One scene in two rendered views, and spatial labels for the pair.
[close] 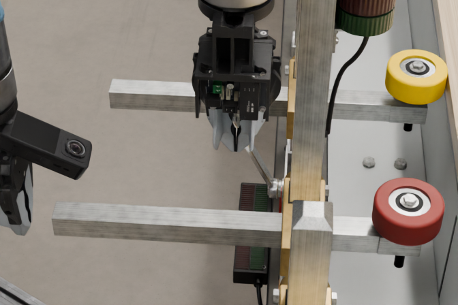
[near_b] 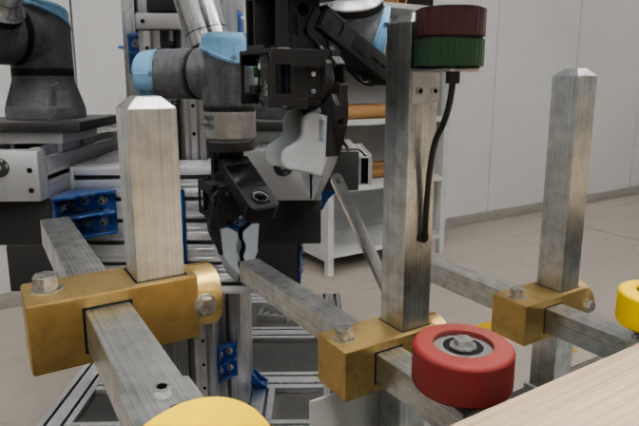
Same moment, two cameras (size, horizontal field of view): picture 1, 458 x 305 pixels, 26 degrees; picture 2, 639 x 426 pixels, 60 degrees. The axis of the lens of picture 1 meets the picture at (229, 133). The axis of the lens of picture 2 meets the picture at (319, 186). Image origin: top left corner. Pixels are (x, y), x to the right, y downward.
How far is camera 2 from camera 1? 0.89 m
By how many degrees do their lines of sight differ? 57
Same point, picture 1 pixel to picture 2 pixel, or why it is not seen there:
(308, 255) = (123, 153)
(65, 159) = (243, 196)
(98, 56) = not seen: hidden behind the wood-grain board
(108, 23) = not seen: hidden behind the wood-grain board
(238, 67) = (267, 45)
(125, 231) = (266, 291)
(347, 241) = (395, 377)
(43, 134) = (249, 180)
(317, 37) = (397, 81)
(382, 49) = not seen: outside the picture
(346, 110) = (568, 328)
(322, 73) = (402, 132)
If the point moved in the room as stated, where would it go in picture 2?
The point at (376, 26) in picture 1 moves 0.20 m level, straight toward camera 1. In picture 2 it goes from (434, 50) to (191, 44)
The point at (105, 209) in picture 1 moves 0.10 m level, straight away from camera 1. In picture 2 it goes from (270, 271) to (321, 255)
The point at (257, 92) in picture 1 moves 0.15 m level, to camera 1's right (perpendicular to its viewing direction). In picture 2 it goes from (268, 69) to (378, 66)
